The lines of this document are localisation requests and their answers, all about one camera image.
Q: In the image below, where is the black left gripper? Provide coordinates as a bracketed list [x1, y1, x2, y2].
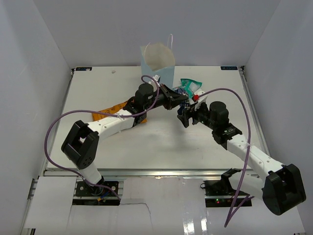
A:
[144, 85, 188, 112]

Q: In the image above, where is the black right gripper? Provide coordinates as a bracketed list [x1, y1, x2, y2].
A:
[178, 100, 217, 131]

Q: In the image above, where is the orange Kettle chips bag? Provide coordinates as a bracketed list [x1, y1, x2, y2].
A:
[91, 99, 147, 124]

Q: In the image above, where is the blue Kettle chips bag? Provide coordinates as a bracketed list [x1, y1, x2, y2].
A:
[174, 87, 190, 116]

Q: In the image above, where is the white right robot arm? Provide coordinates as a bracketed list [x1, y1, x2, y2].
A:
[178, 101, 306, 215]

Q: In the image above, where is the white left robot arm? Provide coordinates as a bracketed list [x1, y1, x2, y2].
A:
[61, 83, 188, 195]

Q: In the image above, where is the light blue paper bag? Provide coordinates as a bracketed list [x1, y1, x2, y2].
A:
[140, 34, 176, 88]

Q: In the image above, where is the white front cover paper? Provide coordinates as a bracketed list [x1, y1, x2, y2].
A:
[24, 177, 305, 235]

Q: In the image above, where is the teal snack packet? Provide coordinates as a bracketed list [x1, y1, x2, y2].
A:
[180, 78, 202, 98]

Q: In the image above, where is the blue label sticker right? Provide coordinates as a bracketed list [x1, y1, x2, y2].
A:
[221, 66, 238, 71]

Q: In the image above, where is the blue label sticker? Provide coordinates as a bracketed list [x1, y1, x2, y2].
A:
[75, 67, 92, 71]
[221, 66, 238, 71]

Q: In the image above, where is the blue label sticker left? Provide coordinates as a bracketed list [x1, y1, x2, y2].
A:
[75, 67, 92, 71]

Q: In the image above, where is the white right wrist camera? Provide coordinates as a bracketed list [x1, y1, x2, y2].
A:
[192, 89, 207, 111]

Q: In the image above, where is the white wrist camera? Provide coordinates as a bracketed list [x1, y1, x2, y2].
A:
[153, 75, 160, 83]
[192, 89, 207, 111]

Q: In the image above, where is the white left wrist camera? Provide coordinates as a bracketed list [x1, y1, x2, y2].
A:
[153, 75, 160, 83]

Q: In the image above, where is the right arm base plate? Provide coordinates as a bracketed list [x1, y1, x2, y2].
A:
[200, 180, 252, 208]

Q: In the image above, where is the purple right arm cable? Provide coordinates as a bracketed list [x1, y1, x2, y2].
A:
[199, 88, 252, 227]

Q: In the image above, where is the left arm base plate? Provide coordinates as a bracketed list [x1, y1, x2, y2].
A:
[72, 181, 121, 206]

